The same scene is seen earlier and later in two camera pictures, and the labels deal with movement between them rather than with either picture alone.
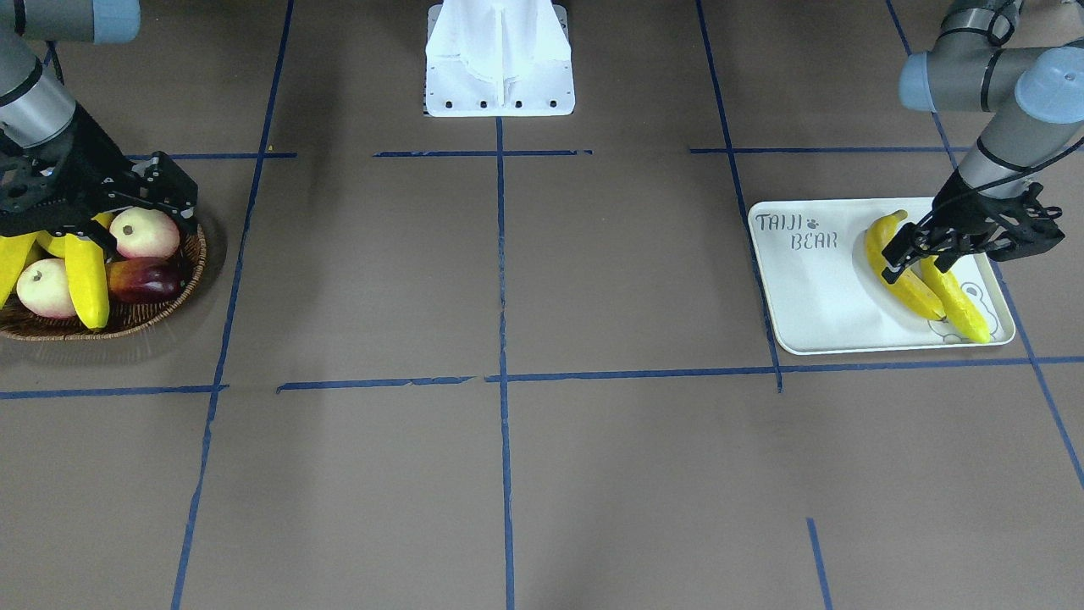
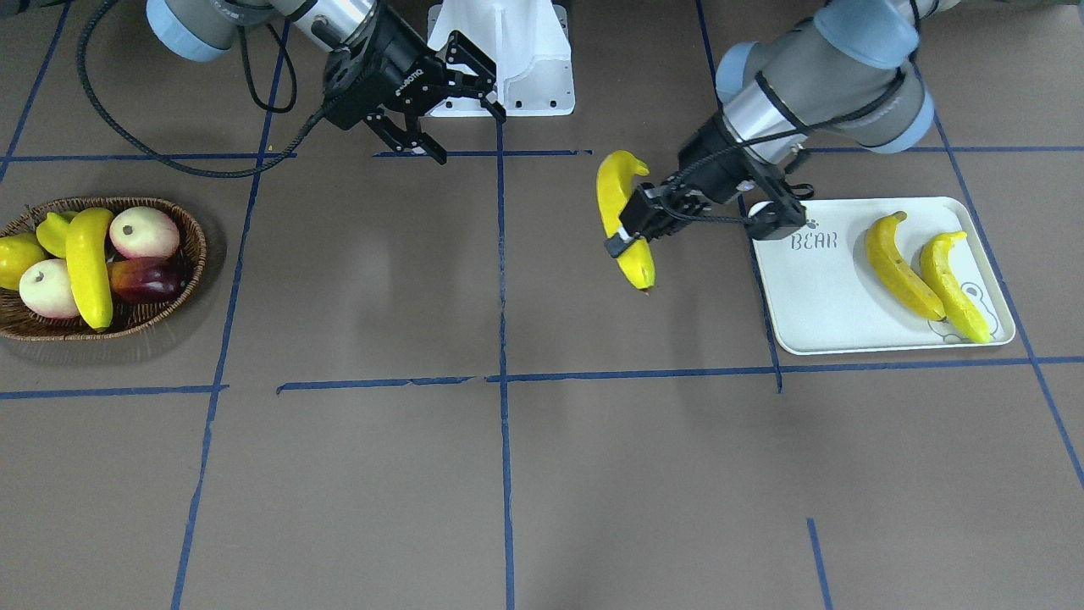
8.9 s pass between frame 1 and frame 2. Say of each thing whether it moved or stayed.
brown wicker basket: stayed
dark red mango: stayed
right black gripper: moved
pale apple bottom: stayed
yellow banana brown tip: moved
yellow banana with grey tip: stayed
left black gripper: moved
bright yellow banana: stayed
